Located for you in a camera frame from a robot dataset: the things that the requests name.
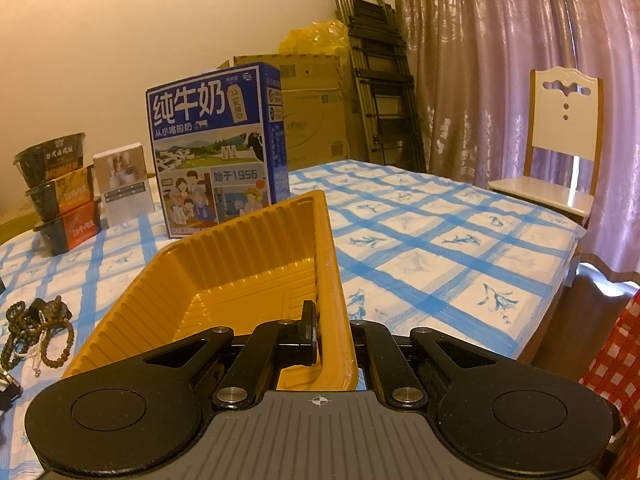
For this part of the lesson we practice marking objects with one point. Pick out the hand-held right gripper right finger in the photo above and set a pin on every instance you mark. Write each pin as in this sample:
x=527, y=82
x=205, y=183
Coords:
x=367, y=340

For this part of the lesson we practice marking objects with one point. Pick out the red checkered cloth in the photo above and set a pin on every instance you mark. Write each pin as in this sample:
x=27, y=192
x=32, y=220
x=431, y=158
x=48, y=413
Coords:
x=615, y=360

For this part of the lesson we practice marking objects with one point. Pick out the small white photo box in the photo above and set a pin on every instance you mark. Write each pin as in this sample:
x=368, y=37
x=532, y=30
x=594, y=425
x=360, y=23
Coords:
x=125, y=185

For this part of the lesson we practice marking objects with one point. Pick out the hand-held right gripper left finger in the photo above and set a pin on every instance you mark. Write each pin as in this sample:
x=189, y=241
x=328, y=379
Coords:
x=309, y=335

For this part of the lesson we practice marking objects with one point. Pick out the flat brown cardboard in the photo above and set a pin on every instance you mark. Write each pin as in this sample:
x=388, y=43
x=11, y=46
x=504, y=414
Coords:
x=12, y=212

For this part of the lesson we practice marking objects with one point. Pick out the folding step ladder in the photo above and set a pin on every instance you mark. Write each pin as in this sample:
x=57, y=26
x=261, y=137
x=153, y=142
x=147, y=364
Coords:
x=380, y=60

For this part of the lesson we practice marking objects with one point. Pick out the blue milk carton box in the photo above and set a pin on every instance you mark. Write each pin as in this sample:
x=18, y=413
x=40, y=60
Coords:
x=205, y=160

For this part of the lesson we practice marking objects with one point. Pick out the pile of beaded jewelry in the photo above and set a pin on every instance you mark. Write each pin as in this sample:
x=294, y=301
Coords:
x=47, y=320

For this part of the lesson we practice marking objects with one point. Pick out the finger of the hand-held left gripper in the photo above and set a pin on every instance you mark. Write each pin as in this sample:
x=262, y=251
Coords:
x=9, y=395

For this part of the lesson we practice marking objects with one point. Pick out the yellow plastic bag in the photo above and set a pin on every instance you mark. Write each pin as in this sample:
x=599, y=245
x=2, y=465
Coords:
x=315, y=37

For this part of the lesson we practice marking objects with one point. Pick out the pink patterned curtain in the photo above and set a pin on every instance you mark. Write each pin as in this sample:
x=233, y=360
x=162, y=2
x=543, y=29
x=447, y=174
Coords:
x=500, y=35

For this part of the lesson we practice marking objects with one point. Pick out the yellow plastic tray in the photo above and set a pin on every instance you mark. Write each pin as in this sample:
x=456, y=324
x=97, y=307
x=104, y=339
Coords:
x=240, y=270

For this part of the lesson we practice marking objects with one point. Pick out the white wooden chair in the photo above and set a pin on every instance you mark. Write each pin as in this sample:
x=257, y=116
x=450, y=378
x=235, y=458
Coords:
x=565, y=125

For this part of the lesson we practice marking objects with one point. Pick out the orange label instant food bowl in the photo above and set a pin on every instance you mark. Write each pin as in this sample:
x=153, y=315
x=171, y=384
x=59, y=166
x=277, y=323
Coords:
x=62, y=192

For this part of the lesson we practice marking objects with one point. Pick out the brown cardboard box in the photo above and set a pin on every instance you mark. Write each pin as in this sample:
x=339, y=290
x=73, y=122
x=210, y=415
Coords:
x=310, y=110

